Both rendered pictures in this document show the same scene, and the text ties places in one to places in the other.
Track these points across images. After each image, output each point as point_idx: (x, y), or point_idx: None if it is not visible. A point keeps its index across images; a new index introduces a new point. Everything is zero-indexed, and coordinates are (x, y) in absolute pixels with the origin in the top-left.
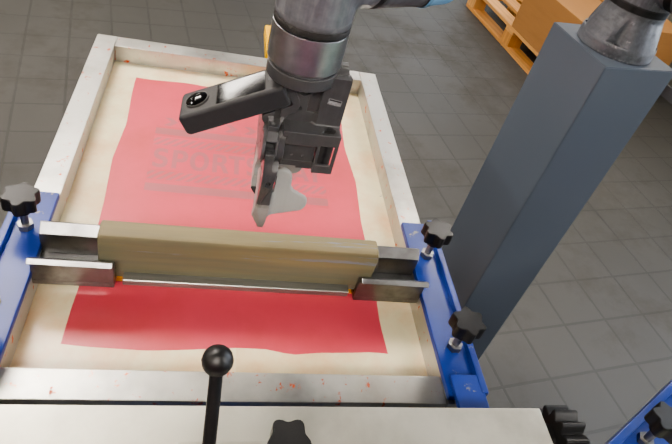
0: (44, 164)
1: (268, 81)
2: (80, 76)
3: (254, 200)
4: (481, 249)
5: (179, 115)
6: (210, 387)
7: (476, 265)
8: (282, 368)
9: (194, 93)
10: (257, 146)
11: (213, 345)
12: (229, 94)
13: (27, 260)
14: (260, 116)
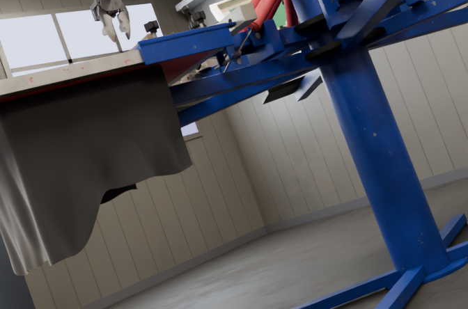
0: (116, 54)
1: None
2: (27, 74)
3: (126, 25)
4: (0, 243)
5: None
6: (191, 12)
7: (7, 255)
8: None
9: None
10: (113, 10)
11: (183, 6)
12: None
13: (174, 32)
14: (105, 2)
